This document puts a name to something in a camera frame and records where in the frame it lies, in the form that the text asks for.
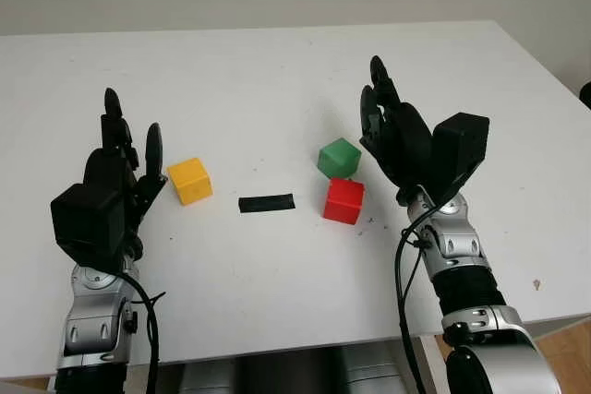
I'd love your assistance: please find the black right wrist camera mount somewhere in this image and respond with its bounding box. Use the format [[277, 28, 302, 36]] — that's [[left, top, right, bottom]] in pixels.
[[430, 112, 490, 205]]

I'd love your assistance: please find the black tape strip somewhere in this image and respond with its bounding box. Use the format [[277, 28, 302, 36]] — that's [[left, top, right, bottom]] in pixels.
[[237, 192, 296, 215]]

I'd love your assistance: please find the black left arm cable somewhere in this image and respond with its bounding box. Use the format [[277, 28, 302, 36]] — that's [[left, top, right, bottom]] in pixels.
[[117, 271, 167, 394]]

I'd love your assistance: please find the white table leg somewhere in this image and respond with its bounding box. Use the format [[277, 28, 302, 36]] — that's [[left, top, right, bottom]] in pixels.
[[415, 334, 447, 394]]

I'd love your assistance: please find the green cube block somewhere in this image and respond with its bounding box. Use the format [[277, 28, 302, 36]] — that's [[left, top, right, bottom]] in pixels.
[[317, 137, 362, 179]]

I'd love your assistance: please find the red cube block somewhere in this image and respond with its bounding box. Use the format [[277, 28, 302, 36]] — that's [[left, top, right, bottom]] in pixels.
[[322, 176, 367, 226]]

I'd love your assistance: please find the yellow cube block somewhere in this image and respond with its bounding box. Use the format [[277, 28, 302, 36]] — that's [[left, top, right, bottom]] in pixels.
[[166, 157, 214, 207]]

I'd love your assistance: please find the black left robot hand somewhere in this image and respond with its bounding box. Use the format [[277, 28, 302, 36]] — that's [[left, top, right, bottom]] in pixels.
[[82, 87, 168, 260]]

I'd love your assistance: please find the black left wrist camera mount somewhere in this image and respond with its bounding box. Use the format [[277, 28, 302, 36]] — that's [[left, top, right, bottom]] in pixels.
[[49, 183, 127, 269]]

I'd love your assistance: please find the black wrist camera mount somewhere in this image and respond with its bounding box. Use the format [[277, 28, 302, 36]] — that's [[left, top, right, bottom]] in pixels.
[[430, 112, 490, 205], [49, 183, 127, 269]]

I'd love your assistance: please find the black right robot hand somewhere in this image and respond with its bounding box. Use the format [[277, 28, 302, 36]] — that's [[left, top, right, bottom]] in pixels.
[[358, 54, 435, 204]]

